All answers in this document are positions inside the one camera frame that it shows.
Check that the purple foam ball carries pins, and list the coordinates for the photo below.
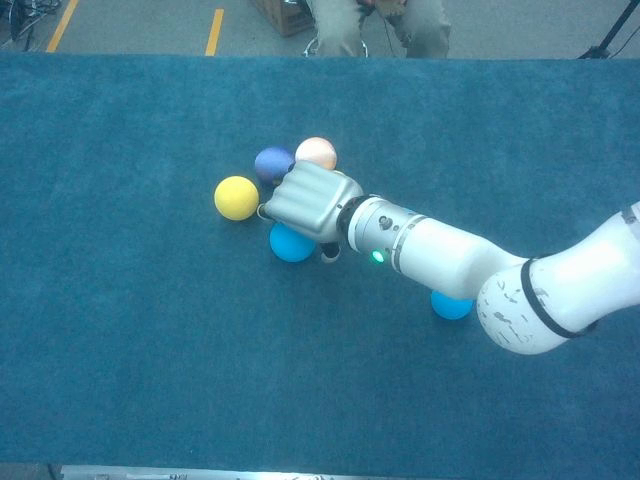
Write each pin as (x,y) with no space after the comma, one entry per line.
(270,164)

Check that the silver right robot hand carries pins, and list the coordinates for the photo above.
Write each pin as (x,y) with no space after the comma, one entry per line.
(310,200)

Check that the seated person in khaki trousers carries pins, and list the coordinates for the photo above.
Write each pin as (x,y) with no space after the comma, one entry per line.
(335,25)

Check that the small cyan foam ball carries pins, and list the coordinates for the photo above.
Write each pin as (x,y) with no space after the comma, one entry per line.
(450,307)

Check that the aluminium frame rail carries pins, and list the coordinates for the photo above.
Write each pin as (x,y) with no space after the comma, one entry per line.
(200,472)

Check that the large cyan foam ball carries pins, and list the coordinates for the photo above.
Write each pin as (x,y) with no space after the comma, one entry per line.
(290,247)

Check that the black tripod stand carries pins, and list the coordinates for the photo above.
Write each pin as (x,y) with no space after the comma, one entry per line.
(597,51)

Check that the chrome stool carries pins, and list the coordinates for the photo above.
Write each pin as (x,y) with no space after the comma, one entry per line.
(309,48)

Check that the large yellow foam ball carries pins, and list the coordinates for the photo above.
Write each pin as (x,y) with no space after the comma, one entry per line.
(236,198)

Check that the peach foam ball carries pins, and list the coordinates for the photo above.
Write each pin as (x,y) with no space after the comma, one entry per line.
(316,151)

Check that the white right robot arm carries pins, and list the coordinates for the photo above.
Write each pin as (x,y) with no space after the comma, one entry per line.
(450,255)

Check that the teal carpet table cover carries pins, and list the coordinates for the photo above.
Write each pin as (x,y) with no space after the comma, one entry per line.
(150,350)

